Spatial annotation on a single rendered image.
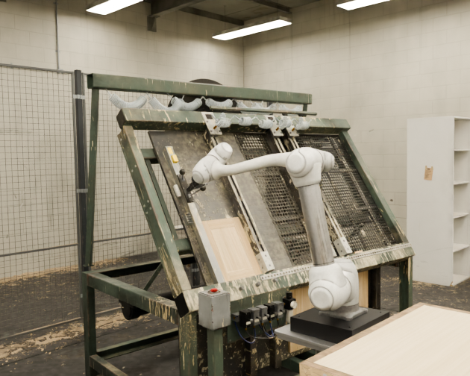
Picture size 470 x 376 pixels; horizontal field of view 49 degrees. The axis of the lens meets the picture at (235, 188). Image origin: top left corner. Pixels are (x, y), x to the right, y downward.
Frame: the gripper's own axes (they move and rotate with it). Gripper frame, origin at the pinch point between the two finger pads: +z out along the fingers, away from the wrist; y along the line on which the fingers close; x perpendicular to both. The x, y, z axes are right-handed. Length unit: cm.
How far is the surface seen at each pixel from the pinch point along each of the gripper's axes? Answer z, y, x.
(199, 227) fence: 11.6, 21.5, 3.8
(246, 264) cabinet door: 14, 49, 29
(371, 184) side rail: 11, 2, 189
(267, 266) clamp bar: 8, 54, 39
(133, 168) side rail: 16.3, -24.9, -22.6
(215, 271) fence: 12, 50, 3
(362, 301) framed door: 51, 85, 159
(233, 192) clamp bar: 9.1, 1.0, 38.4
